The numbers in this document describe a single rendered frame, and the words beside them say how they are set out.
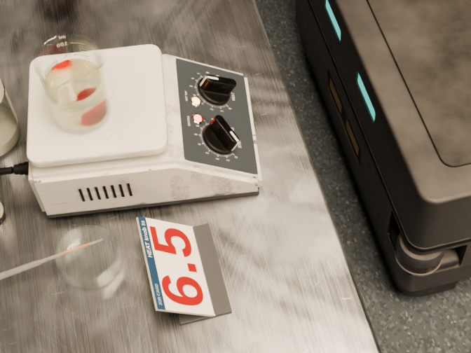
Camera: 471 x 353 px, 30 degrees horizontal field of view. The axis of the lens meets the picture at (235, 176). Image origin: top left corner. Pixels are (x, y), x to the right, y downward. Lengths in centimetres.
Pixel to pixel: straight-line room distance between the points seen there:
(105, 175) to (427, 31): 83
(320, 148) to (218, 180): 100
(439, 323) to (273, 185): 82
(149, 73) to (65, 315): 22
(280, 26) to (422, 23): 55
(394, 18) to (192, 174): 79
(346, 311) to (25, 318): 27
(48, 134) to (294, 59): 119
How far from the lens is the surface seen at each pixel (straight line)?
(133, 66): 80
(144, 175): 76
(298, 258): 77
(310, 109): 182
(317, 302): 76
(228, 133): 77
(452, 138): 134
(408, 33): 147
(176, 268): 75
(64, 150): 75
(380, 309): 159
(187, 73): 82
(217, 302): 75
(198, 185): 78
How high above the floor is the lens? 143
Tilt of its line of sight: 56 degrees down
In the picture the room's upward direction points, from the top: 5 degrees counter-clockwise
